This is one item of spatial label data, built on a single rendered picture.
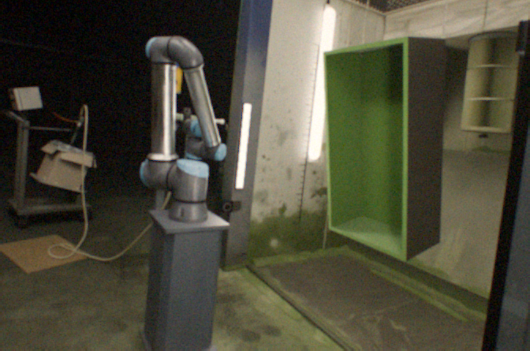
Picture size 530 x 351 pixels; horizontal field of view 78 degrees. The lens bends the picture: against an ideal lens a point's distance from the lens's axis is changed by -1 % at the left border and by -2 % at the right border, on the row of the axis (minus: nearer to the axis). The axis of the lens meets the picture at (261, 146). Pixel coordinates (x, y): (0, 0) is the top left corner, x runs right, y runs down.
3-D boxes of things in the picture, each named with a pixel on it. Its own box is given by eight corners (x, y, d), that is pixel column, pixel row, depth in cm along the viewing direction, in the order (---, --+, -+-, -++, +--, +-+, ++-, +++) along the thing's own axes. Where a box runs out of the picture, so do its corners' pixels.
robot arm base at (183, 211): (174, 224, 148) (177, 202, 148) (162, 213, 164) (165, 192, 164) (214, 222, 158) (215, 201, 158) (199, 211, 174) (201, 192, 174)
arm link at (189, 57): (201, 32, 151) (229, 154, 188) (179, 33, 156) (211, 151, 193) (187, 40, 142) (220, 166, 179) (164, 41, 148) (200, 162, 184)
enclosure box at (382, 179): (362, 215, 251) (360, 52, 231) (440, 242, 201) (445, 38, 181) (328, 229, 232) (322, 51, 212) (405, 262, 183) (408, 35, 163)
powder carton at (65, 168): (27, 171, 330) (44, 135, 337) (71, 182, 361) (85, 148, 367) (41, 181, 293) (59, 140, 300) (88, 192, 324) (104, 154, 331)
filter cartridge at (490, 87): (474, 144, 237) (487, 28, 233) (446, 143, 274) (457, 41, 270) (523, 149, 237) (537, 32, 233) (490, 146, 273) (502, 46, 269)
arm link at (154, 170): (165, 196, 159) (166, 33, 147) (137, 190, 166) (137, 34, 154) (185, 188, 172) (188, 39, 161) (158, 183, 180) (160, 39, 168)
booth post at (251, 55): (214, 263, 265) (244, -29, 253) (234, 260, 275) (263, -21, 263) (224, 272, 250) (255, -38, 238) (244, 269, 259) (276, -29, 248)
